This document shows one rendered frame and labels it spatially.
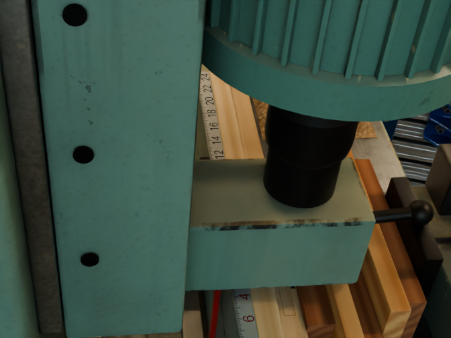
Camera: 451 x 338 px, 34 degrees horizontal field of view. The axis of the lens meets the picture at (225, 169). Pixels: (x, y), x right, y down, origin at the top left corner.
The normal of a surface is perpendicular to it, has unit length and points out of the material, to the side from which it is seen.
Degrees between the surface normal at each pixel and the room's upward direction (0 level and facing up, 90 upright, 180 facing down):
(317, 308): 0
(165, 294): 90
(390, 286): 0
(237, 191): 0
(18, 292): 90
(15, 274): 90
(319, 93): 90
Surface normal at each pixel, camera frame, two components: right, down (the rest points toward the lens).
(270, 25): -0.56, 0.52
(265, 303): 0.08, -0.74
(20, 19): 0.12, 0.67
